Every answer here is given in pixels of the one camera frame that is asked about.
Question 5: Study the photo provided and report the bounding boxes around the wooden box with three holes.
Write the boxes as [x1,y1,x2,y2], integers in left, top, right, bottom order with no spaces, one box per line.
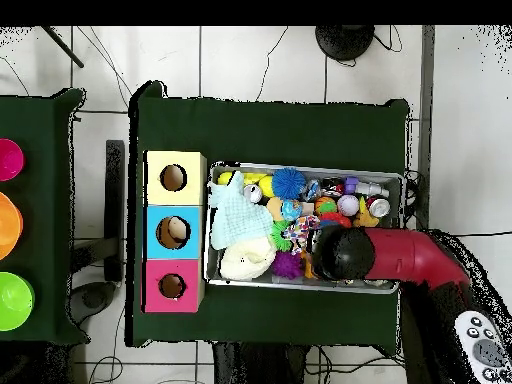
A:
[142,150,208,314]

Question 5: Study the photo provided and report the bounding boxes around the silver mesh bin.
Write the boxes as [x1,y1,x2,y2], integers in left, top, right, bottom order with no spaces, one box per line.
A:
[202,160,406,295]

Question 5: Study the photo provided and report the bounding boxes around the mint knitted cloth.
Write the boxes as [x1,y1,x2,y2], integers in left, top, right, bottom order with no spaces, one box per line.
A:
[207,170,276,251]

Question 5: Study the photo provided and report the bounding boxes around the blue spiky ball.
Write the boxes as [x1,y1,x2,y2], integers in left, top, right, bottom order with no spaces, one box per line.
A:
[270,166,307,201]

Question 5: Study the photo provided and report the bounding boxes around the cream knitted cloth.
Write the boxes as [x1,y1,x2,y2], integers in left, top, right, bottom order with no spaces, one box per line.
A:
[218,235,278,281]

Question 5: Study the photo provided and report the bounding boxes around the small orange basketball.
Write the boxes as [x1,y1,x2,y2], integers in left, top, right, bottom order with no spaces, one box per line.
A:
[314,195,338,213]

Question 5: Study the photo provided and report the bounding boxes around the dark green table cloth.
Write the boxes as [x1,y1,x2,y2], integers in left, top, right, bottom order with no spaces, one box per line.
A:
[0,87,90,346]
[125,79,411,348]

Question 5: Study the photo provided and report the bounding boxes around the rainbow spiky caterpillar toy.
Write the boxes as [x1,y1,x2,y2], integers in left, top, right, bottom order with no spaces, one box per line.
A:
[317,203,353,230]

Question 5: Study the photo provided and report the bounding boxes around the small white baseball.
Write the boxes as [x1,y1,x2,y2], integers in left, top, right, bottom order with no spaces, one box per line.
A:
[336,194,360,218]

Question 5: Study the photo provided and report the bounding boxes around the black upright panel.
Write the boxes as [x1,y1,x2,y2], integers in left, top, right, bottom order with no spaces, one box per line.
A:
[104,139,126,281]

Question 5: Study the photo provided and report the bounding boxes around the grey black stand foot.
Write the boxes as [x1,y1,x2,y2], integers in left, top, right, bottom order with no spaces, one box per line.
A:
[65,280,118,326]

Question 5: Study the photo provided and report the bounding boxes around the black round stand base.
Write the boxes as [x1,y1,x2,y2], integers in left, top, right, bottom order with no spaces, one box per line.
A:
[314,25,375,62]

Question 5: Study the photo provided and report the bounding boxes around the orange bowl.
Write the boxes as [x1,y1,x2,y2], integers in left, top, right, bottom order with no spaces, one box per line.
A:
[0,191,24,261]

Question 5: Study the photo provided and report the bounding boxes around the pink bowl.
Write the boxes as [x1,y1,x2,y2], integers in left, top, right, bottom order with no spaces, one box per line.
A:
[0,138,26,182]

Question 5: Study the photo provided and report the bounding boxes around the thin black rod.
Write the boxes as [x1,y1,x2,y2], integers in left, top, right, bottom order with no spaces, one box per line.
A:
[41,25,85,69]

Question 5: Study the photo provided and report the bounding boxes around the green bowl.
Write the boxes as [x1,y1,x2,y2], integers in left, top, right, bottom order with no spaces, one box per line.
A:
[0,271,36,332]

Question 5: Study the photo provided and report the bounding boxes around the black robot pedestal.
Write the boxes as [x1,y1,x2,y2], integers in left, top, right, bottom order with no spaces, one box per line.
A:
[211,341,309,384]

